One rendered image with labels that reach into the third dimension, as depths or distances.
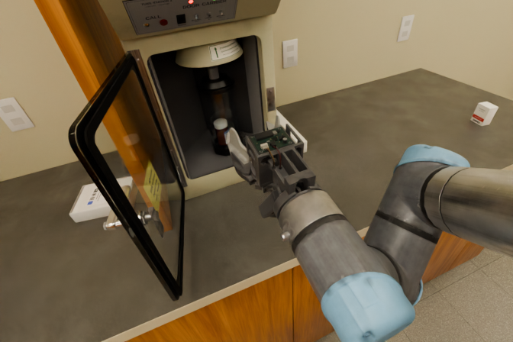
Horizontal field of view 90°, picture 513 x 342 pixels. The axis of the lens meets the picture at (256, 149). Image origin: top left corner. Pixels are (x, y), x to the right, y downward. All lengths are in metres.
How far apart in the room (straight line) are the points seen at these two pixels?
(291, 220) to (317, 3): 1.02
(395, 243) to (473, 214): 0.10
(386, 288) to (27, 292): 0.78
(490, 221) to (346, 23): 1.13
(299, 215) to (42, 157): 1.10
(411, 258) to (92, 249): 0.73
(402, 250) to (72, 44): 0.55
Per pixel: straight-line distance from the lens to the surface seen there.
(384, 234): 0.37
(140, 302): 0.69
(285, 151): 0.35
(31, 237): 0.99
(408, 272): 0.38
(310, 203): 0.31
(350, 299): 0.28
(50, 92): 1.13
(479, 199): 0.30
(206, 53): 0.64
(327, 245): 0.29
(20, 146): 1.26
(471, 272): 1.99
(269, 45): 0.66
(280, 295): 0.87
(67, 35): 0.52
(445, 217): 0.33
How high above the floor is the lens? 1.52
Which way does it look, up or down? 37 degrees down
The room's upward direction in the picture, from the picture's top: 7 degrees counter-clockwise
